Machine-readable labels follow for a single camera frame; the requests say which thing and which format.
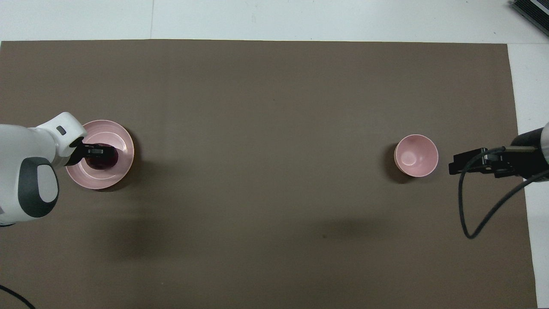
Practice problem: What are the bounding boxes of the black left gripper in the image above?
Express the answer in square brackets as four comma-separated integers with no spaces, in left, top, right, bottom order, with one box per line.
[69,138,116,168]

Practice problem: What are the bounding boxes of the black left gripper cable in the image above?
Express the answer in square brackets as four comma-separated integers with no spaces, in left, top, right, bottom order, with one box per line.
[0,285,36,309]

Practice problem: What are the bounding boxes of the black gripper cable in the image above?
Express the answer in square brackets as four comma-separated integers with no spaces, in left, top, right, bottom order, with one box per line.
[0,285,36,309]
[458,146,549,239]

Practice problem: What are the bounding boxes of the dark red apple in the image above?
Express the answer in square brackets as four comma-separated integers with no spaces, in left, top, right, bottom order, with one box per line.
[85,144,119,170]

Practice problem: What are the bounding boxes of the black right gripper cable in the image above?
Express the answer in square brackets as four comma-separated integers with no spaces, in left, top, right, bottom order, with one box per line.
[458,146,549,239]

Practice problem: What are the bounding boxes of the pink plate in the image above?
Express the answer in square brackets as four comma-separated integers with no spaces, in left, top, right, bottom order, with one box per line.
[66,119,135,190]

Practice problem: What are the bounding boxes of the brown table mat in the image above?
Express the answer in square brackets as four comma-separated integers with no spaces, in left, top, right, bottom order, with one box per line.
[0,39,537,309]

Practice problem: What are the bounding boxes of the dark ribbed device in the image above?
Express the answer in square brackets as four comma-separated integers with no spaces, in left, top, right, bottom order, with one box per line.
[510,0,549,37]

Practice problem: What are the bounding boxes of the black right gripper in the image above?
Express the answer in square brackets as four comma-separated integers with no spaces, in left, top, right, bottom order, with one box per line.
[449,127,549,180]

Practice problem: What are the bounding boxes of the pink bowl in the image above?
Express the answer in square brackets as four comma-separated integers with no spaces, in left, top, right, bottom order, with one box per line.
[394,134,439,178]

